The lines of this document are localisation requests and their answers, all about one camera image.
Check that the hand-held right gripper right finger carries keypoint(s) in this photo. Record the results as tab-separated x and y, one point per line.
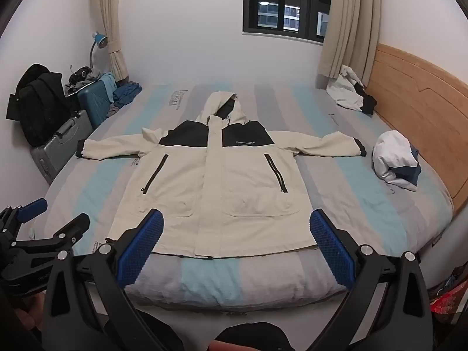
332	248

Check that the dark framed window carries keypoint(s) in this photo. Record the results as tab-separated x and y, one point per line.
281	3

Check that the wooden headboard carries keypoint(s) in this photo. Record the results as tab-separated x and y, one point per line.
420	109

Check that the teal suitcase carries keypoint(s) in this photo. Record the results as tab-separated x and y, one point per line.
95	98

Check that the red patterned bag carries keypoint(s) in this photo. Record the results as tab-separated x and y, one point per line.
449	298

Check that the cream and black hooded jacket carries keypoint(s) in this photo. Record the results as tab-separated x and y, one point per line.
219	190

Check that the white and blue garment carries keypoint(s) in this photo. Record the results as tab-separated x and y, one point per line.
393	157

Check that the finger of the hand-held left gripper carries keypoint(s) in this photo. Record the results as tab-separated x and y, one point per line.
71	231
33	209

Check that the blue desk lamp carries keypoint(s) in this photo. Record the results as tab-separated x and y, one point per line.
99	40

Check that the person's left hand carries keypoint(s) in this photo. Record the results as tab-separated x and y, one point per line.
31	316

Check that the striped mattress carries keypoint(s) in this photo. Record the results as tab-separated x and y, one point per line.
329	190

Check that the black backpack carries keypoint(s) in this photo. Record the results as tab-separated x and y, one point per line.
38	106

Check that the beige curtain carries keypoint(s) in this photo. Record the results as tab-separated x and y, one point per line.
351	25
109	18

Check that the pile of dark clothes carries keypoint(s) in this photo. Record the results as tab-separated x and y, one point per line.
82	76

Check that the person's dark trousers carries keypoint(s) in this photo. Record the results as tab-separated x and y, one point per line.
252	336

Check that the blue crumpled cloth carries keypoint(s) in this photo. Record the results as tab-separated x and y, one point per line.
126	93

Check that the silver suitcase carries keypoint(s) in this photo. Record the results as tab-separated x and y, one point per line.
60	146

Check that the white and black garment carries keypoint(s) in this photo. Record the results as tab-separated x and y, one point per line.
347	87

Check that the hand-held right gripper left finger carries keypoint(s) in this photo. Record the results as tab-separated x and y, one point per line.
140	248

